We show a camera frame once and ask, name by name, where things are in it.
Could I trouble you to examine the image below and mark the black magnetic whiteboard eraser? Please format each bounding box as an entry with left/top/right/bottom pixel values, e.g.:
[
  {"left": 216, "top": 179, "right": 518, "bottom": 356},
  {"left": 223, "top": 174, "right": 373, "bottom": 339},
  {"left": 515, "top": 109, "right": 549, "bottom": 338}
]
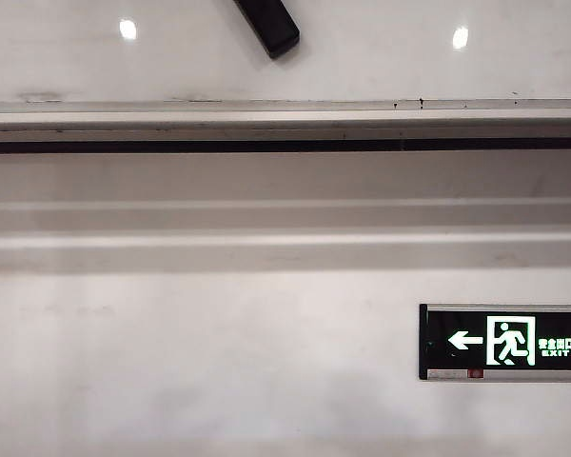
[{"left": 232, "top": 0, "right": 302, "bottom": 61}]

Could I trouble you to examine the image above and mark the aluminium whiteboard tray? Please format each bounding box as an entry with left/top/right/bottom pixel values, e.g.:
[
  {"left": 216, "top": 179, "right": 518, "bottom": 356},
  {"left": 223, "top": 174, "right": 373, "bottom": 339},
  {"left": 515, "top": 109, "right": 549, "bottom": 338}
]
[{"left": 0, "top": 97, "right": 571, "bottom": 155}]

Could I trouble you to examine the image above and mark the white whiteboard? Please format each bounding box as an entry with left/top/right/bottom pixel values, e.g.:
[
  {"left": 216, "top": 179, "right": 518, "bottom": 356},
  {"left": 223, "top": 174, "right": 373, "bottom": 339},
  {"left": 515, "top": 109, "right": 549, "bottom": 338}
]
[{"left": 0, "top": 0, "right": 571, "bottom": 104}]

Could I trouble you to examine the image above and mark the green black exit sign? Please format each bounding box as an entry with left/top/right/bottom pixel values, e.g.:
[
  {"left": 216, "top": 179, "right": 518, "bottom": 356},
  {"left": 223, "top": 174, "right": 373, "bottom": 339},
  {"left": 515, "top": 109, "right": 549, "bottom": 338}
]
[{"left": 418, "top": 303, "right": 571, "bottom": 382}]

